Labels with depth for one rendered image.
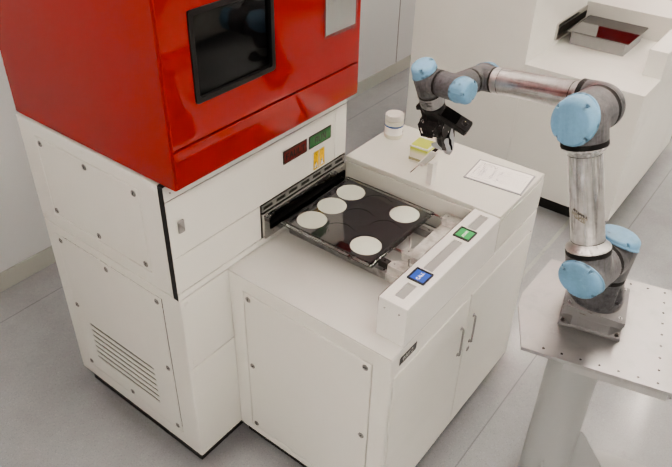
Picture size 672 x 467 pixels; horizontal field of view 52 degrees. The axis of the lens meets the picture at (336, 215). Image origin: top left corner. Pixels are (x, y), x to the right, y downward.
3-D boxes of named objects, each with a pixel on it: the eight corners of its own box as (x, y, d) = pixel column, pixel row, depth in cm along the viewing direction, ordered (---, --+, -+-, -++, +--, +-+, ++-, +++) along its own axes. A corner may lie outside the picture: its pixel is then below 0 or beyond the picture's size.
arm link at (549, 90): (645, 78, 172) (481, 51, 204) (624, 88, 165) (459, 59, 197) (638, 122, 177) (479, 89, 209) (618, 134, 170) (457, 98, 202)
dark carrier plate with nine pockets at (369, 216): (284, 222, 226) (284, 221, 225) (347, 180, 248) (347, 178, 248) (369, 263, 209) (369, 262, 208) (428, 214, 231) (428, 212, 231)
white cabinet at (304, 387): (241, 435, 264) (226, 270, 217) (383, 303, 327) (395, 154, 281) (378, 533, 232) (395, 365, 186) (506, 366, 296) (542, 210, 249)
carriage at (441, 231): (384, 280, 209) (385, 273, 207) (445, 226, 233) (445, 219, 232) (406, 291, 205) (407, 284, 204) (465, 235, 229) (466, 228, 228)
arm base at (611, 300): (618, 284, 204) (630, 258, 199) (625, 318, 192) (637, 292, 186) (567, 274, 206) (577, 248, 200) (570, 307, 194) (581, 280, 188)
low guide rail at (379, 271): (289, 232, 234) (289, 225, 232) (293, 230, 235) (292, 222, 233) (413, 294, 209) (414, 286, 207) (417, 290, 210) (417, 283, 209)
